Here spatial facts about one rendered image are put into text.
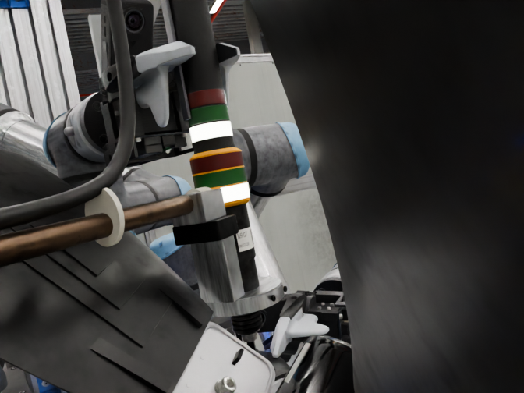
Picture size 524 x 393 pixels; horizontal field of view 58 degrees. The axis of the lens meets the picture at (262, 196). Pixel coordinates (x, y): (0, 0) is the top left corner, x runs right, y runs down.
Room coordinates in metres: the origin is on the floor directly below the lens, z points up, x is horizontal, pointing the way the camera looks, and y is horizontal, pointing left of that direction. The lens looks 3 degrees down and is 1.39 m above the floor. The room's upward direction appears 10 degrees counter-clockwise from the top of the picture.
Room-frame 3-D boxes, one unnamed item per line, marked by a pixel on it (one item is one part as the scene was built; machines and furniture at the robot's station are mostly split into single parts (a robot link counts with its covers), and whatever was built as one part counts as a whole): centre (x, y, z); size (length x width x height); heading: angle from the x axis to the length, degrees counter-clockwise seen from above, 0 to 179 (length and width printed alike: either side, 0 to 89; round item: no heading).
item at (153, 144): (0.48, 0.11, 1.46); 0.12 x 0.08 x 0.09; 39
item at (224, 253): (0.38, 0.04, 1.33); 0.09 x 0.07 x 0.10; 154
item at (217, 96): (0.39, 0.03, 1.45); 0.03 x 0.03 x 0.01
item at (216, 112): (0.39, 0.03, 1.44); 0.03 x 0.03 x 0.01
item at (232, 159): (0.39, 0.03, 1.40); 0.04 x 0.04 x 0.01
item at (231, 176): (0.39, 0.03, 1.39); 0.04 x 0.04 x 0.01
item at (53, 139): (0.61, 0.21, 1.46); 0.11 x 0.08 x 0.09; 39
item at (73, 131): (0.54, 0.16, 1.47); 0.08 x 0.05 x 0.08; 129
